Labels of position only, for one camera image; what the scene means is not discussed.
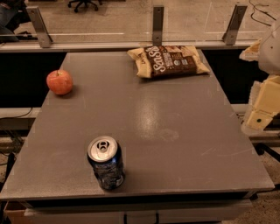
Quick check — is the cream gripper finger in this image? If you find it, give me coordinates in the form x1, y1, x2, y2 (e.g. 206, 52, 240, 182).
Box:
239, 38, 261, 61
243, 75, 280, 130

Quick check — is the blue pepsi can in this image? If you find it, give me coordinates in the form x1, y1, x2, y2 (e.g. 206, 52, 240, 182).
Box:
87, 136, 125, 190

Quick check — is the brown chip bag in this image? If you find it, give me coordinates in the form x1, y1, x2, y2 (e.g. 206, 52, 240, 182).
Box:
127, 45, 210, 79

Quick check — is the black office chair base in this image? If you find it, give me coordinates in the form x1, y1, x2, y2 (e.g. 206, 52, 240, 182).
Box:
67, 0, 103, 13

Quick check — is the red apple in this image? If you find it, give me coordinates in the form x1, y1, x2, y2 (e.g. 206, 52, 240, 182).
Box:
46, 70, 74, 95

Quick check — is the cardboard box under table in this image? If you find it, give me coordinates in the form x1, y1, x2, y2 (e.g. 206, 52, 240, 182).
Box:
3, 201, 30, 224

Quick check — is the right metal bracket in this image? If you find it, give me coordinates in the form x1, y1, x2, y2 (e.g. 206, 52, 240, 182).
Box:
222, 3, 248, 46

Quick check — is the metal bracket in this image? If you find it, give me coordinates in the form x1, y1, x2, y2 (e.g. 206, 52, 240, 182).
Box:
152, 6, 165, 46
222, 3, 248, 46
26, 6, 53, 48

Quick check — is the black cable on floor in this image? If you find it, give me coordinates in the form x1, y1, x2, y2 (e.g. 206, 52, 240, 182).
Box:
248, 0, 277, 27

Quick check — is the grey rail with glass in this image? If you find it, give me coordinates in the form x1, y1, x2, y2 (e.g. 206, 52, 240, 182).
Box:
0, 40, 254, 53

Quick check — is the middle metal bracket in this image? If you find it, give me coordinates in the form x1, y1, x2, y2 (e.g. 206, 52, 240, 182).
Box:
152, 6, 165, 46

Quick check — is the white table frame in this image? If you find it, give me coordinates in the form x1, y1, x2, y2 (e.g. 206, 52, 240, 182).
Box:
24, 199, 252, 224

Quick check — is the left metal bracket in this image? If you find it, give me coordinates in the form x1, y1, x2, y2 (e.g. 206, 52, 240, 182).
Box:
26, 6, 53, 48

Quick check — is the black cable at left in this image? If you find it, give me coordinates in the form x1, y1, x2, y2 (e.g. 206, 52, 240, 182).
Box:
0, 107, 33, 121

